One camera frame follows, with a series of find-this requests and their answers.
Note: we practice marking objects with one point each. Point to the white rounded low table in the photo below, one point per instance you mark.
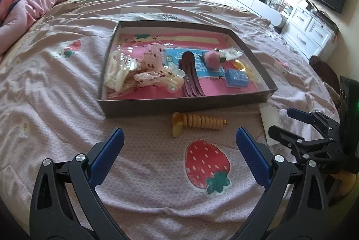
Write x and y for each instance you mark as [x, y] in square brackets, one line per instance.
[260, 7]

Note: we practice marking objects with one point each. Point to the pink strawberry print bedsheet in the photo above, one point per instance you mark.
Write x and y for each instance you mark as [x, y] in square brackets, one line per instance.
[70, 116]

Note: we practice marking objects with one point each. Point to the brown furry stool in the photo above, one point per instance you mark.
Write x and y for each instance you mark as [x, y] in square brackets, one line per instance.
[324, 72]

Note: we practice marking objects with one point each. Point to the cream white hair claw clip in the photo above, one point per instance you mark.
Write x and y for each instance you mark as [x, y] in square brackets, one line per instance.
[116, 76]

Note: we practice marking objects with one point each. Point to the person's right hand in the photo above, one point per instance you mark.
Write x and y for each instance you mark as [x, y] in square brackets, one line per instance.
[346, 181]

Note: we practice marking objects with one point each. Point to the white card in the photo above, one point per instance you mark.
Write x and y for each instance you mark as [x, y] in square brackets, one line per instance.
[269, 122]

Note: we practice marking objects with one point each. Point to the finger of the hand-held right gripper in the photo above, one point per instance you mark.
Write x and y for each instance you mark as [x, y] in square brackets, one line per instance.
[300, 114]
[283, 136]

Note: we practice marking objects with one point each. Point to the pink printed paper liner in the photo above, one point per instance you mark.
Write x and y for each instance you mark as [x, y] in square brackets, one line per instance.
[213, 88]

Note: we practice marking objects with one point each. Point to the dark red hair clip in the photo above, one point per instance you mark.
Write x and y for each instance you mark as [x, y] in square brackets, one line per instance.
[190, 80]

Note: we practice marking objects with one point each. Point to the pink pom-pom strawberry hair clip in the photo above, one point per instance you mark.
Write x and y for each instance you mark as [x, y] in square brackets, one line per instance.
[213, 59]

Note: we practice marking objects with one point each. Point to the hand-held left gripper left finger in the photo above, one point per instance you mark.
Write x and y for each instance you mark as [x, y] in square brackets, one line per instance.
[108, 156]

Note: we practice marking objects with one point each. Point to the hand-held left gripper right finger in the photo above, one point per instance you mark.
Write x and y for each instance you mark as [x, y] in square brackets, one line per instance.
[253, 156]

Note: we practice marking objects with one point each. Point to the clear pearl hair claw clip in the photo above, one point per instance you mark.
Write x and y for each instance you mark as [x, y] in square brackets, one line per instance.
[174, 80]

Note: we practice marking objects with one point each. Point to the pink quilt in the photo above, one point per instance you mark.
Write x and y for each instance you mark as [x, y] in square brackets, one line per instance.
[33, 2]

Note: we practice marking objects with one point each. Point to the shallow dark cardboard box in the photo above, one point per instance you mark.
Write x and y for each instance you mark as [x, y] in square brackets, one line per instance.
[182, 105]

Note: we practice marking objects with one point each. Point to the small blue box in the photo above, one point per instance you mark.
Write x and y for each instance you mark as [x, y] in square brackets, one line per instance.
[237, 78]

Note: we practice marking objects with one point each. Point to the clear plastic packet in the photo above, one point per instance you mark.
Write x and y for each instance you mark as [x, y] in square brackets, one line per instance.
[232, 53]

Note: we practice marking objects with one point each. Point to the yellow hair clip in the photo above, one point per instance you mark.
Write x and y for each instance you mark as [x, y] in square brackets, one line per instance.
[241, 65]

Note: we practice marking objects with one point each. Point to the white drawer dresser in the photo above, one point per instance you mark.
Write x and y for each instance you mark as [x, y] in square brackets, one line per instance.
[305, 24]

